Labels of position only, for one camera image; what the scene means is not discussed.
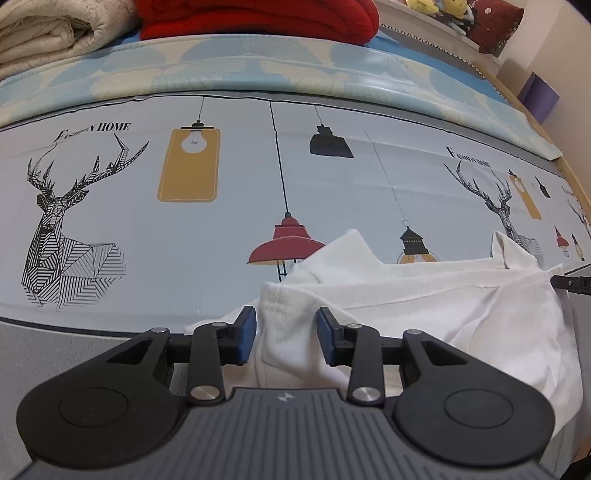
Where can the white t-shirt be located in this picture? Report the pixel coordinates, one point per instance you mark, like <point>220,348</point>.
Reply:
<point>415,300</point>

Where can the deer and lamp printed sheet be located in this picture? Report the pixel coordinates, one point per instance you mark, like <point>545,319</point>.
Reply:
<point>277,184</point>

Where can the yellow plush toy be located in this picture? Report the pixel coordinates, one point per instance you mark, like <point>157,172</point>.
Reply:
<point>434,5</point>

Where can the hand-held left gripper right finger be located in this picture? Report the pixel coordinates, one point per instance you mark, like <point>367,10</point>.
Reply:
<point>323,337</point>

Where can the purple box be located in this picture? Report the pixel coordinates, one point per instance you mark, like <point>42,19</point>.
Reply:
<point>538,97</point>

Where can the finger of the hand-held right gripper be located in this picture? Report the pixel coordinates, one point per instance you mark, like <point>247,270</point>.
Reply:
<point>575,284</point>

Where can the dark red printed cushion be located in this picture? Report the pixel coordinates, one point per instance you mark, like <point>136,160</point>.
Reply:
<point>496,23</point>

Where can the white and black plush toy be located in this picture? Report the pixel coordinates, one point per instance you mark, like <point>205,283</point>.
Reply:
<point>464,21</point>

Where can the wooden bed frame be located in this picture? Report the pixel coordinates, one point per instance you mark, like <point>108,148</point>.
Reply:
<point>540,124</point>

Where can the plain blue sheet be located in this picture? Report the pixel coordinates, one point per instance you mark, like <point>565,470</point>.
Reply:
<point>388,44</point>

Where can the cream fluffy folded blanket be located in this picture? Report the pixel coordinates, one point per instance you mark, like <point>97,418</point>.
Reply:
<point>55,32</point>

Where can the blue shell-pattern cloth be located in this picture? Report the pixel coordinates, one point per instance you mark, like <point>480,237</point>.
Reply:
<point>277,67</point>

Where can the white window ledge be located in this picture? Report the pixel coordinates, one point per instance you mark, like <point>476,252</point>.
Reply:
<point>429,34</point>

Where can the red folded blanket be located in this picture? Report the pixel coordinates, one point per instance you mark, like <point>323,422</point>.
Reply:
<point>258,18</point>

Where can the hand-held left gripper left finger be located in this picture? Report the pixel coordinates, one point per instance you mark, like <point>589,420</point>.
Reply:
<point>249,334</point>

